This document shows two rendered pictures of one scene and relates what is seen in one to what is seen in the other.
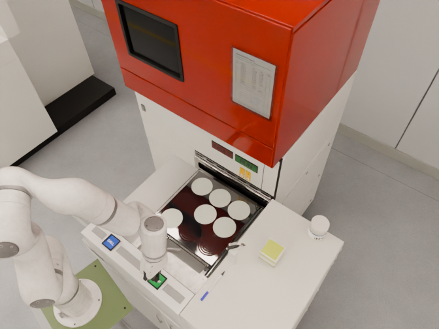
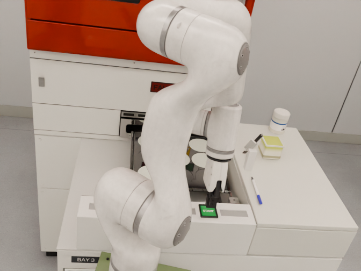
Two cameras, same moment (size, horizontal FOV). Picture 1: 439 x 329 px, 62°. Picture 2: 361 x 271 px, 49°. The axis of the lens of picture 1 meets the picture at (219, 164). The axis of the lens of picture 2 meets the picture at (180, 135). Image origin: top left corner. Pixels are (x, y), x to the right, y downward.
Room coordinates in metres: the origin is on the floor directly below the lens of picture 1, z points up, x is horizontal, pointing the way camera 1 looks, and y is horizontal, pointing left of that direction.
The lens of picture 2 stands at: (-0.01, 1.06, 1.82)
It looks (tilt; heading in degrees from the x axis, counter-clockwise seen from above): 32 degrees down; 311
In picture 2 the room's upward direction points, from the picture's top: 10 degrees clockwise
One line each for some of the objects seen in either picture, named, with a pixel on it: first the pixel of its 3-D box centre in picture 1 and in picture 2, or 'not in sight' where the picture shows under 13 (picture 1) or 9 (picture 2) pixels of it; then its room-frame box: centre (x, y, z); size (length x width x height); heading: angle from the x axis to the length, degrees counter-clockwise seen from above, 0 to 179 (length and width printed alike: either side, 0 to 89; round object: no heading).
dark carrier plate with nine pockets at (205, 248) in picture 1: (205, 214); (177, 158); (0.84, 0.07, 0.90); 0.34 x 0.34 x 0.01; 51
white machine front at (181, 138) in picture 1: (202, 146); (132, 100); (1.13, 0.08, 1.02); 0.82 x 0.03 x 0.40; 51
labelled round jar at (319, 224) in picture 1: (318, 228); (279, 121); (0.69, -0.39, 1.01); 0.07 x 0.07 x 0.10
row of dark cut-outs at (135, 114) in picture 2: (231, 173); (172, 118); (1.02, -0.05, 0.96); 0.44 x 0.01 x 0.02; 51
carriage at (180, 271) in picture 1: (169, 264); not in sight; (0.62, 0.22, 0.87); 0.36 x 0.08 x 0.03; 51
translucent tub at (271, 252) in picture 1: (272, 252); (270, 147); (0.60, -0.19, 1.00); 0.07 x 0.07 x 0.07; 51
